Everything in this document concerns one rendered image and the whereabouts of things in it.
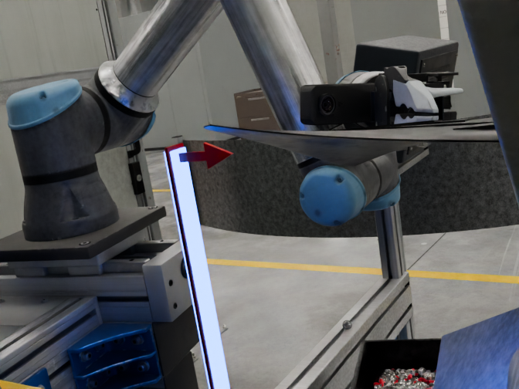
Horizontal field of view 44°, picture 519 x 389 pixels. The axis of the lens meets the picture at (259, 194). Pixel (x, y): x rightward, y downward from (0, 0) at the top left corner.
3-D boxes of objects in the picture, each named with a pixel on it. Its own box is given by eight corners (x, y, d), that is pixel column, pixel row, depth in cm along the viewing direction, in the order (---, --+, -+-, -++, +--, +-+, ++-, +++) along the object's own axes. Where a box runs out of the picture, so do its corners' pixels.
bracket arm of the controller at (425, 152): (388, 184, 105) (385, 166, 104) (370, 184, 106) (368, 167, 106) (429, 153, 124) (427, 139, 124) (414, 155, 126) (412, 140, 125)
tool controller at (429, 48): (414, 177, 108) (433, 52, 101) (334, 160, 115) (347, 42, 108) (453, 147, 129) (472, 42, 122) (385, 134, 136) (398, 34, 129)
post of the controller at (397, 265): (399, 279, 108) (385, 165, 104) (382, 279, 110) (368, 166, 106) (405, 272, 111) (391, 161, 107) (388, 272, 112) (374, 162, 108)
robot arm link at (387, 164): (333, 220, 89) (322, 142, 87) (358, 199, 99) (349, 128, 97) (388, 218, 86) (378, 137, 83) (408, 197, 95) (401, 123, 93)
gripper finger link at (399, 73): (420, 65, 64) (392, 65, 73) (405, 65, 64) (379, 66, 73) (420, 113, 65) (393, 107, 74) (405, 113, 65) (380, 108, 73)
